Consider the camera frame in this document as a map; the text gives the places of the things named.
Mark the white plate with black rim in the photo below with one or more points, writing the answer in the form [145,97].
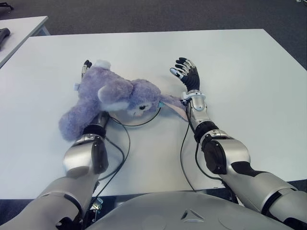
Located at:
[134,118]

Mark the grey robot torso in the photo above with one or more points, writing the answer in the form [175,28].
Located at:
[168,213]

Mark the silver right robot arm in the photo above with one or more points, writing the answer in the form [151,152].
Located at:
[230,148]

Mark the purple plush bunny doll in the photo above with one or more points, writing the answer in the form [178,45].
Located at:
[108,95]

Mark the metal table clamp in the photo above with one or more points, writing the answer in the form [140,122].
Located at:
[97,204]

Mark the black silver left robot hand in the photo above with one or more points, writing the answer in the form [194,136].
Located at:
[86,67]

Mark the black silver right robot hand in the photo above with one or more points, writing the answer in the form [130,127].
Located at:
[192,79]

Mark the dark grey handheld device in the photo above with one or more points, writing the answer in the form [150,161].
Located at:
[3,34]

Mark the white side table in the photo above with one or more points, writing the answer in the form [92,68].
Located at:
[21,28]

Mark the black office chair base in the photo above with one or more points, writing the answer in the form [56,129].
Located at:
[6,7]

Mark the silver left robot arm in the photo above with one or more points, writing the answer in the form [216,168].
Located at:
[79,155]

